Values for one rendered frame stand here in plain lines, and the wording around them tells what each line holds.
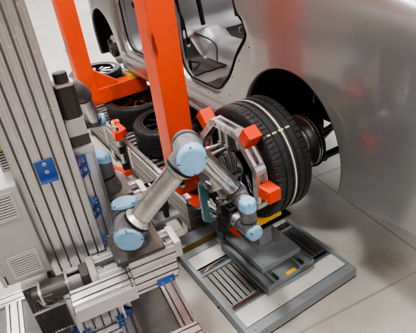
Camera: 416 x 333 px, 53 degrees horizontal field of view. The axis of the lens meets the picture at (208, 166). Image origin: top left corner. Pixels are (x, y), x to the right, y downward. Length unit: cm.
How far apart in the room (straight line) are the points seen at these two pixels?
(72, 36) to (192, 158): 280
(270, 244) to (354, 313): 62
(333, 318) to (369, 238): 74
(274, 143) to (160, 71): 74
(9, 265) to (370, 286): 202
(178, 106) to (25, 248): 112
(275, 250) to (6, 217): 156
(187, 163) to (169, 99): 92
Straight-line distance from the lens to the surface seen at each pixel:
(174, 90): 240
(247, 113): 212
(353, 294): 277
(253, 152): 207
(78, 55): 420
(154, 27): 227
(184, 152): 151
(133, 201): 180
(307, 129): 242
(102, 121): 243
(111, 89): 437
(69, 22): 414
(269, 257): 263
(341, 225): 323
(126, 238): 169
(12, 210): 186
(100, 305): 189
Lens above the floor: 206
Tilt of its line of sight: 31 degrees down
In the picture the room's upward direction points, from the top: 7 degrees counter-clockwise
